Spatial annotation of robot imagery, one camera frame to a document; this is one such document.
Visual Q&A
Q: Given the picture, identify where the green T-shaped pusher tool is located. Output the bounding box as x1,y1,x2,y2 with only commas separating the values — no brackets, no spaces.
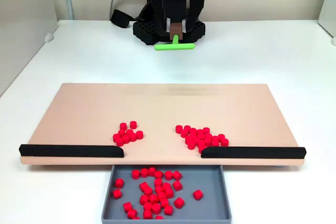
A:
154,24,196,51

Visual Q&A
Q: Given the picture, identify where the grey tray container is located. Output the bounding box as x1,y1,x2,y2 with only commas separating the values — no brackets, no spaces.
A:
101,165,233,222

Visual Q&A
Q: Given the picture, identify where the beige board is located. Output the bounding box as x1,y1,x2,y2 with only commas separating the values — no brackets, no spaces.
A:
19,82,307,167

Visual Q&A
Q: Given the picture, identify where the white box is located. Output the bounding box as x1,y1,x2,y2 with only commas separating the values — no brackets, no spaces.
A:
318,0,336,38

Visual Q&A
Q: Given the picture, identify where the black foam strip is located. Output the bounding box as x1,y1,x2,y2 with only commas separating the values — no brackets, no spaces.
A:
18,144,124,158
201,146,307,160

